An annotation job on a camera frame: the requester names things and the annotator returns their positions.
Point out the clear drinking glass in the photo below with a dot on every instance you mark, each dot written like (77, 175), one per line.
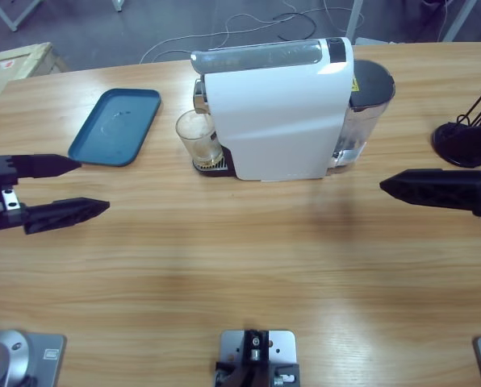
(198, 137)

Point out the grey coffee machine lever lid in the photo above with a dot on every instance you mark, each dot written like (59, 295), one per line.
(256, 58)

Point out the white capsule coffee machine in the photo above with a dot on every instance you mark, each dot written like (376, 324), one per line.
(273, 121)

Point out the black capsule holder with rods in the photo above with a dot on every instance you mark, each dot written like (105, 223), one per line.
(440, 141)

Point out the teal plastic tray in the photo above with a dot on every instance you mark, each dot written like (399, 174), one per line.
(115, 121)

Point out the clear water tank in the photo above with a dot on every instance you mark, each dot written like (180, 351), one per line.
(365, 105)

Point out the wooden crate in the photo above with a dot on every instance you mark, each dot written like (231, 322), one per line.
(18, 64)

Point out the drip tray with metal grille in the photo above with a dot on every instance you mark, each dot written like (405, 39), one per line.
(212, 172)

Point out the white metal frame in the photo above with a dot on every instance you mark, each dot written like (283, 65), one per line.
(119, 5)
(13, 25)

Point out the grey mount plate with post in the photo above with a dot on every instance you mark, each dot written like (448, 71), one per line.
(281, 342)

